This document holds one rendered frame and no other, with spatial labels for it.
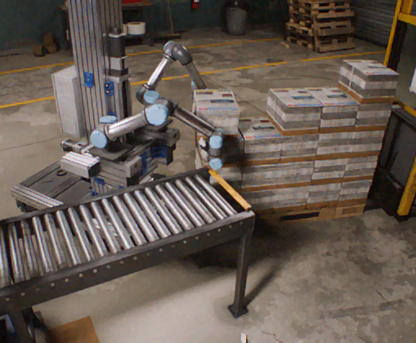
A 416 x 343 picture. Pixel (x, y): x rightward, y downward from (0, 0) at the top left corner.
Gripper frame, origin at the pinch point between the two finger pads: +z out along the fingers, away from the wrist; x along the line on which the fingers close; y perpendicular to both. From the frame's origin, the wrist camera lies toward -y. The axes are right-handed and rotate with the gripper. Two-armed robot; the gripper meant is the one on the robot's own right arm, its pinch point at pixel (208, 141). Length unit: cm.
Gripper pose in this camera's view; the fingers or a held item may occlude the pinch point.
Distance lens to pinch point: 269.0
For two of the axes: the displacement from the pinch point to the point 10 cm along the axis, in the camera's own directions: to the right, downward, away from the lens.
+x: -9.9, 0.5, -1.4
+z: -1.5, -5.2, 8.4
